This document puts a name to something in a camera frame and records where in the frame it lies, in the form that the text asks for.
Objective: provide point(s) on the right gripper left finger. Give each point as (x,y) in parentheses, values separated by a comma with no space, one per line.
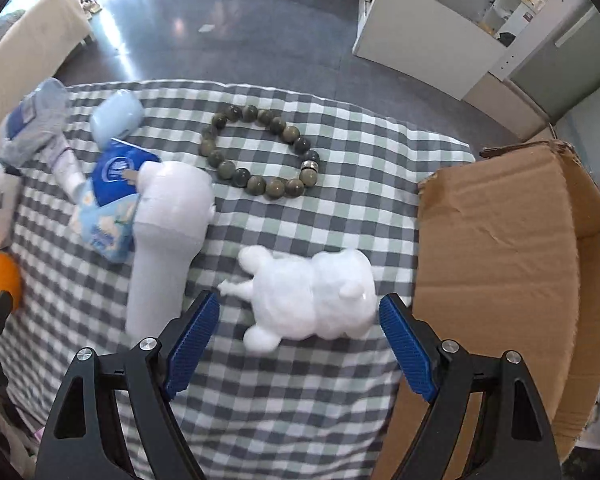
(83,437)

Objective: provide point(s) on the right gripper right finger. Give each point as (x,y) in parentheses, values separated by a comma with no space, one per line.
(512,439)

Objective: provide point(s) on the blue tissue pack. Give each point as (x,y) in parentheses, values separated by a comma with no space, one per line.
(106,208)

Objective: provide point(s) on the white plush bear toy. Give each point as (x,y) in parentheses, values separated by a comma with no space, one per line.
(330,295)

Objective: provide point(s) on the white plastic bottle-shaped device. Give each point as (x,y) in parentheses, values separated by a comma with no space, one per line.
(174,210)

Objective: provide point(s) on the clear floss pick jar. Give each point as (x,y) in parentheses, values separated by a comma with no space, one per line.
(33,122)

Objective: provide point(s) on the orange fruit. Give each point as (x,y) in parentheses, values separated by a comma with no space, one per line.
(10,279)

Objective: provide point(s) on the brown cardboard box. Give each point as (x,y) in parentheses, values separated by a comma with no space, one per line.
(509,259)

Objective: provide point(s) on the white cream tube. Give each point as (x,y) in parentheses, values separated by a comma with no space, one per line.
(65,168)

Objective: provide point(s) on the light blue earbuds case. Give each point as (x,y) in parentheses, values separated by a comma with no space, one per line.
(116,118)

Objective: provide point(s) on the checkered tablecloth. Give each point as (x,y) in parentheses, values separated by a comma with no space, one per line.
(312,409)

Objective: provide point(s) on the white partition cabinet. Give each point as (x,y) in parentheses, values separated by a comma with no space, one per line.
(452,44)

